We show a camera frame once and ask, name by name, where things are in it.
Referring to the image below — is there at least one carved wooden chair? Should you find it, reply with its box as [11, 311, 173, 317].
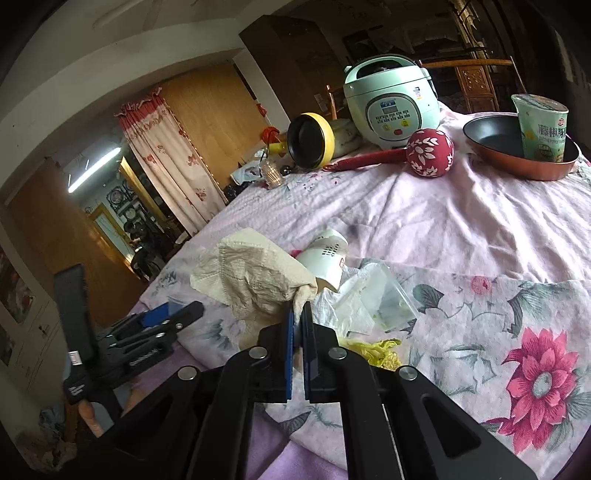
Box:
[418, 56, 527, 114]

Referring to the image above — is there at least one clear plastic bag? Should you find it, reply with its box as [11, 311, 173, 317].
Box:
[318, 261, 419, 340]

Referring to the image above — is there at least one white crumpled paper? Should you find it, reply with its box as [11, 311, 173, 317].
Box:
[231, 161, 264, 185]

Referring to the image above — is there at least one mint green rice cooker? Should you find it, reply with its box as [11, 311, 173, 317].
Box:
[342, 54, 441, 151]

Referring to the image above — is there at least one beige paper towel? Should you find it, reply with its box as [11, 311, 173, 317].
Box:
[190, 227, 319, 342]

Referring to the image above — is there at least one red floral massage hammer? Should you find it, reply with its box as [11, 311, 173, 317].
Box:
[323, 128, 455, 178]

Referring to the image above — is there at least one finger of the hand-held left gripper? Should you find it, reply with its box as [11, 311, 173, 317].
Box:
[121, 305, 178, 329]
[108, 301, 205, 344]

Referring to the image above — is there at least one copper frying pan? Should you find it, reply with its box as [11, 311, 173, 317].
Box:
[463, 114, 580, 182]

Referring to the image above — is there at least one small yellow frying pan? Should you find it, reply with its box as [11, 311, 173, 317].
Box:
[268, 112, 337, 171]

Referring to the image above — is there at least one person's left hand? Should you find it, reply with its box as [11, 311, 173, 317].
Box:
[76, 387, 151, 438]

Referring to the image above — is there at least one wall poster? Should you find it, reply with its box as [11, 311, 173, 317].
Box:
[0, 247, 35, 324]

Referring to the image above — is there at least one white lidded pot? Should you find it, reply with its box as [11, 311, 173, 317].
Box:
[330, 117, 363, 157]

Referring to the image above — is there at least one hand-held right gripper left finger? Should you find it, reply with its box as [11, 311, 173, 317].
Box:
[90, 305, 297, 480]

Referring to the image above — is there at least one yellow crumpled wrapper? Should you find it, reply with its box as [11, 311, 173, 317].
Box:
[342, 338, 402, 370]

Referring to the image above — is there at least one floral door curtain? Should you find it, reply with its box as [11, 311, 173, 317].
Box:
[115, 88, 229, 236]

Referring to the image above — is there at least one fluorescent tube light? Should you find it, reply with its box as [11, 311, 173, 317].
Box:
[68, 147, 122, 192]

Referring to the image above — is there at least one dark wooden wardrobe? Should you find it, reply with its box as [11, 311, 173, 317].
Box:
[239, 15, 347, 134]

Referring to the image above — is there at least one pink floral tablecloth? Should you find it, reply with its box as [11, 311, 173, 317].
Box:
[139, 99, 591, 472]

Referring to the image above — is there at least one clear toothpick jar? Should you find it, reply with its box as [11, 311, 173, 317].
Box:
[259, 159, 283, 189]

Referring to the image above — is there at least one green instant noodle cup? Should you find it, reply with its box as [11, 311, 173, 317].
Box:
[511, 93, 570, 163]

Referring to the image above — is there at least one white printed paper cup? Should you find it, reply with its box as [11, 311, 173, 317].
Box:
[295, 228, 349, 292]

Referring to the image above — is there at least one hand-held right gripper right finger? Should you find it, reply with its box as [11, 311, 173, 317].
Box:
[300, 302, 539, 480]

